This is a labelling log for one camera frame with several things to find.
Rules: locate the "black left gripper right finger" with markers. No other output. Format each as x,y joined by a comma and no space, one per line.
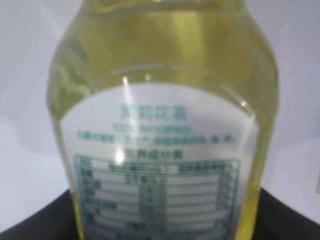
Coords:
277,221

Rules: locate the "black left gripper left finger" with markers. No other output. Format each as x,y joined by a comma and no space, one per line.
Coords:
56,221

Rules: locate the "yellow tea bottle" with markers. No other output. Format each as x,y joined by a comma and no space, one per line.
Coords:
163,112

